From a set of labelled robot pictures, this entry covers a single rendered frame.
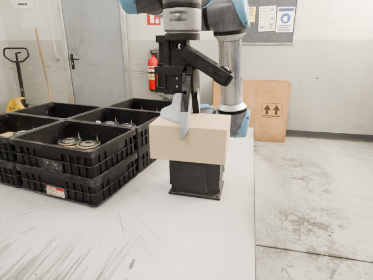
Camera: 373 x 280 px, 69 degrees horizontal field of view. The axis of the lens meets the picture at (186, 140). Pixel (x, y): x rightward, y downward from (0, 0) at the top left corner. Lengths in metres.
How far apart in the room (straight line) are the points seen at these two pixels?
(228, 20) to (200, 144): 0.56
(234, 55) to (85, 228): 0.79
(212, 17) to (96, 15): 3.66
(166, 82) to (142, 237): 0.53
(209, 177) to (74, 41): 4.01
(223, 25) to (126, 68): 3.45
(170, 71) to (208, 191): 0.63
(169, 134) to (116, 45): 3.92
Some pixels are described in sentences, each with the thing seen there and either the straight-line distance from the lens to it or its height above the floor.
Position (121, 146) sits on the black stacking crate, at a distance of 1.14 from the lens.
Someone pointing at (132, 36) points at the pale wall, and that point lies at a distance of 4.37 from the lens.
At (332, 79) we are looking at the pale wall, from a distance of 4.17.
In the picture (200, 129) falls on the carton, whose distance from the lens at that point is 0.54.
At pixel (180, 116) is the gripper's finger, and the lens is 0.53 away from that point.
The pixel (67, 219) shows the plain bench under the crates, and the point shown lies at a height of 0.70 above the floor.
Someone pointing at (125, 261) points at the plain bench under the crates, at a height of 0.70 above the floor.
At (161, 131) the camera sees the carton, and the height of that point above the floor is 1.11.
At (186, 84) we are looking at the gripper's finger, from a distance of 0.54.
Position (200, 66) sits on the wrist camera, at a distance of 0.55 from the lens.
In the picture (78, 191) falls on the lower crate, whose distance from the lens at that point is 1.10.
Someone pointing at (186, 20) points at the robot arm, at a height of 1.32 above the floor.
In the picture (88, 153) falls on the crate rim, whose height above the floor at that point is 0.93.
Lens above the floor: 1.28
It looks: 20 degrees down
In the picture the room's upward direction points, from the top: straight up
